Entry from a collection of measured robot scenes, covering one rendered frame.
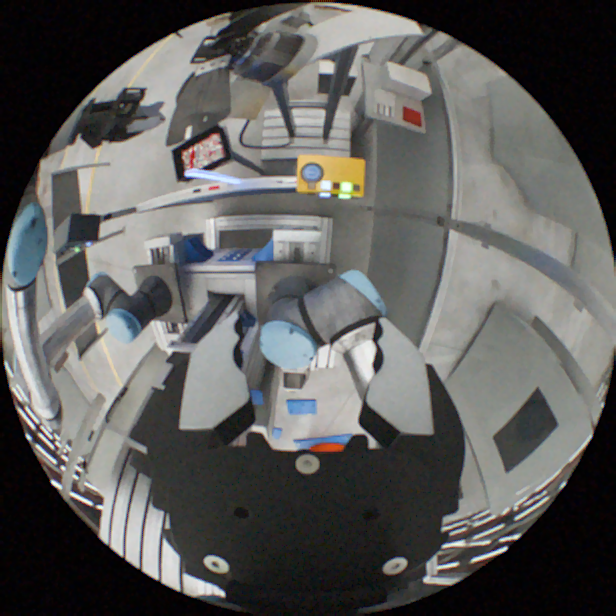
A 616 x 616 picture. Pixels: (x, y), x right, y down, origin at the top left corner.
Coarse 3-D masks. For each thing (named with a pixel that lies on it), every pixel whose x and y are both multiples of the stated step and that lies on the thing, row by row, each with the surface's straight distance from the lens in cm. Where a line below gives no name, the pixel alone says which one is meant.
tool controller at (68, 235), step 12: (72, 216) 91; (84, 216) 94; (96, 216) 97; (60, 228) 103; (72, 228) 90; (84, 228) 93; (96, 228) 96; (60, 240) 100; (72, 240) 90; (84, 240) 93; (96, 240) 96; (60, 252) 110
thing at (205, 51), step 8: (208, 40) 67; (240, 40) 70; (248, 40) 67; (200, 48) 66; (208, 48) 66; (216, 48) 66; (224, 48) 66; (232, 48) 68; (240, 48) 65; (192, 56) 76; (200, 56) 66; (208, 56) 66; (216, 56) 67; (232, 56) 67; (240, 56) 66; (232, 64) 69
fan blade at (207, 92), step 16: (192, 80) 64; (208, 80) 59; (224, 80) 56; (192, 96) 58; (208, 96) 54; (224, 96) 51; (176, 112) 60; (192, 112) 54; (208, 112) 50; (224, 112) 47; (176, 128) 57; (192, 128) 51; (208, 128) 47
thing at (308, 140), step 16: (272, 112) 172; (304, 112) 169; (320, 112) 169; (336, 112) 170; (272, 128) 165; (304, 128) 163; (320, 128) 163; (336, 128) 167; (272, 144) 160; (304, 144) 159; (320, 144) 158; (336, 144) 159; (272, 160) 164
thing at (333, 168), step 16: (304, 160) 53; (320, 160) 53; (336, 160) 53; (352, 160) 54; (304, 176) 52; (320, 176) 52; (336, 176) 53; (352, 176) 53; (304, 192) 53; (320, 192) 52; (336, 192) 52; (352, 192) 53
